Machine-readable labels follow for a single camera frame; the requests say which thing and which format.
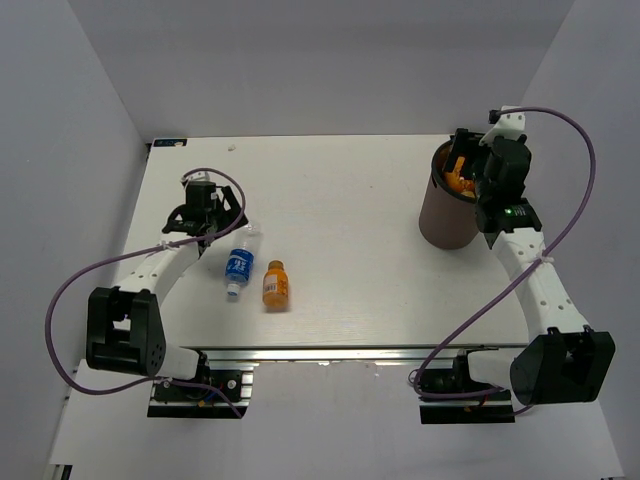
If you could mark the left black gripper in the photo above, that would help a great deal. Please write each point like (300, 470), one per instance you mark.
(230, 215)

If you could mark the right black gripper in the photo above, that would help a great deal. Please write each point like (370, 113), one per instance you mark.
(467, 145)

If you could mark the orange juice bottle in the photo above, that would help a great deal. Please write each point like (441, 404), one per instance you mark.
(457, 182)

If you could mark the blue label water bottle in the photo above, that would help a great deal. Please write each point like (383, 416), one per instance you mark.
(238, 269)

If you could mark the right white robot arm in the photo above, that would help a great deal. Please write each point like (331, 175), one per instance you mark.
(565, 360)

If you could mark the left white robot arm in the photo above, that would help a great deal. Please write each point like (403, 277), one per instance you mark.
(124, 328)

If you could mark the brown cylindrical bin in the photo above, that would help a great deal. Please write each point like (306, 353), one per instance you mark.
(447, 218)

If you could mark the blue label sticker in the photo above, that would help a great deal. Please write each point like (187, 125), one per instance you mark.
(169, 143)

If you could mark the orange juice bottle upright label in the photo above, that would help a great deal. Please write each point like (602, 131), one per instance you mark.
(275, 289)

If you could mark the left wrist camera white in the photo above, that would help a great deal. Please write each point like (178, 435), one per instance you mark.
(198, 176)

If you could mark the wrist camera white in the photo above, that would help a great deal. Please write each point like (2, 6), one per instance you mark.
(198, 176)
(507, 122)

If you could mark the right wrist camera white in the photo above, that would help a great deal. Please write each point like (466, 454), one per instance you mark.
(507, 122)

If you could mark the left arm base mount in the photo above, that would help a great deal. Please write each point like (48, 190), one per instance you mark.
(221, 389)

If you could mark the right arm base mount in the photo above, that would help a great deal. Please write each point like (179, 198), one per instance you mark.
(449, 396)

